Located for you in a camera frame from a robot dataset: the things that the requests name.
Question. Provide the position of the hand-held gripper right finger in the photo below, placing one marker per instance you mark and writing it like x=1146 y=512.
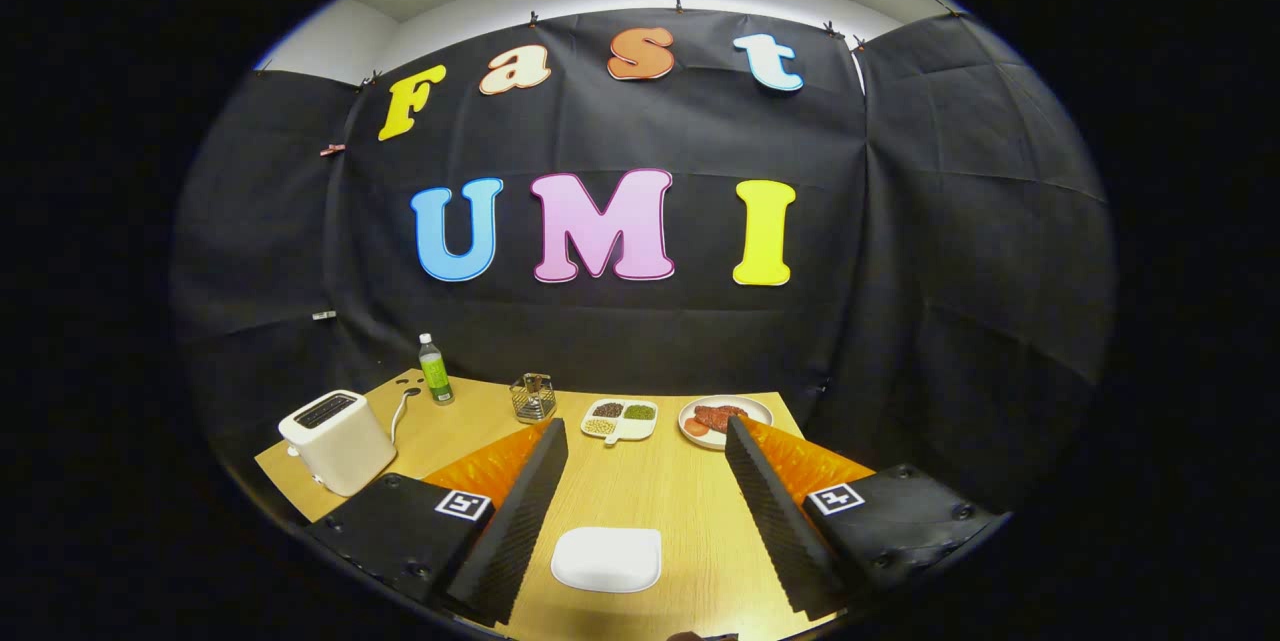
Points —
x=775 y=521

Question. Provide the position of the black backdrop cloth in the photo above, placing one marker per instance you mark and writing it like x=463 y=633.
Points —
x=700 y=141

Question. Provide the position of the green label plastic bottle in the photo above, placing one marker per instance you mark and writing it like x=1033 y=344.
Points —
x=436 y=379

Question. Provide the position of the white toaster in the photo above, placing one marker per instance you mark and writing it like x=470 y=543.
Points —
x=340 y=451

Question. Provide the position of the white square plate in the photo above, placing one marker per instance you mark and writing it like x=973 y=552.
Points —
x=606 y=561

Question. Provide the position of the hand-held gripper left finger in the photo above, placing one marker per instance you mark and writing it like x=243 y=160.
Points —
x=515 y=521

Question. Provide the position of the white divided bean dish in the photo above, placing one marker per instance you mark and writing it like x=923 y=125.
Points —
x=630 y=427

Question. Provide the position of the brown meat piece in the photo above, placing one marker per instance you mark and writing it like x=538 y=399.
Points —
x=716 y=417

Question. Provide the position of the orange food piece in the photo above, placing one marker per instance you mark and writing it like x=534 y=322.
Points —
x=696 y=427

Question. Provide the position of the white round plate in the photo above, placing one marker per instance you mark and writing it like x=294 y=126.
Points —
x=756 y=409

